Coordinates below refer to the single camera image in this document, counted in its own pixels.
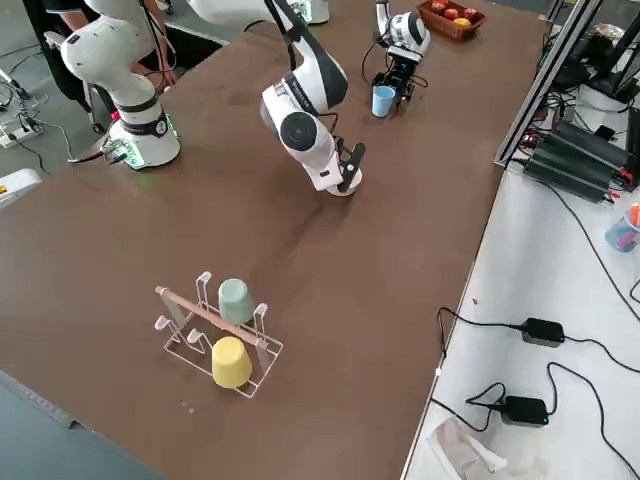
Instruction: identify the black finned power supply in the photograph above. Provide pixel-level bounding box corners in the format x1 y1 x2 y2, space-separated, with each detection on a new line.
542 119 635 174
522 147 614 204

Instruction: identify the brown wicker basket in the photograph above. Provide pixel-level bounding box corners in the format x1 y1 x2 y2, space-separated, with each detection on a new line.
415 0 488 40

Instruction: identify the yellow cup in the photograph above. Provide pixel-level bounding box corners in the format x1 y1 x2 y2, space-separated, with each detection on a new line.
210 335 254 390

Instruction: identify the aluminium frame post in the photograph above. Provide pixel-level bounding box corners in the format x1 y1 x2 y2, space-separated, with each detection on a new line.
493 0 604 170

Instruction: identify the white control box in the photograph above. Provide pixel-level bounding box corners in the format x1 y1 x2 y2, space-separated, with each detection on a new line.
0 168 44 210

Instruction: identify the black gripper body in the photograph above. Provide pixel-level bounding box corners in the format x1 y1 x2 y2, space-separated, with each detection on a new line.
385 58 420 94

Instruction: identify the blue plastic cup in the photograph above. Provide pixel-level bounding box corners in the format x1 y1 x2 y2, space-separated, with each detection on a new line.
371 85 398 119

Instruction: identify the clear cup with pens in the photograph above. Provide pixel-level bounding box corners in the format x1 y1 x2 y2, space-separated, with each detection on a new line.
604 202 640 254

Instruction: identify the clear plastic bag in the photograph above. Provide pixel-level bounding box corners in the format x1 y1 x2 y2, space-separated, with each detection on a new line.
427 416 512 475

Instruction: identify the pale green cup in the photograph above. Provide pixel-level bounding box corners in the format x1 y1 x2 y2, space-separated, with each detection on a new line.
217 278 258 326

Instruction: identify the white power strip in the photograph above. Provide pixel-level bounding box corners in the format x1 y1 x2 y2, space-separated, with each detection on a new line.
0 123 45 149

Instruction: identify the white bowl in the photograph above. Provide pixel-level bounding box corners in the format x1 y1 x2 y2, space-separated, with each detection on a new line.
323 172 362 198

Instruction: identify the black adapter cable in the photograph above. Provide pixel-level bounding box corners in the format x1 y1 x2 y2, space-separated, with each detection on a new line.
437 305 526 359

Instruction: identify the black power adapter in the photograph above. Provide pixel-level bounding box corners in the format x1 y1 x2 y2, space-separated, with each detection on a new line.
521 317 567 348
500 395 550 428

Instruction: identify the person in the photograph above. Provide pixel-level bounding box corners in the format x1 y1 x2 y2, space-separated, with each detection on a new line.
22 0 177 112

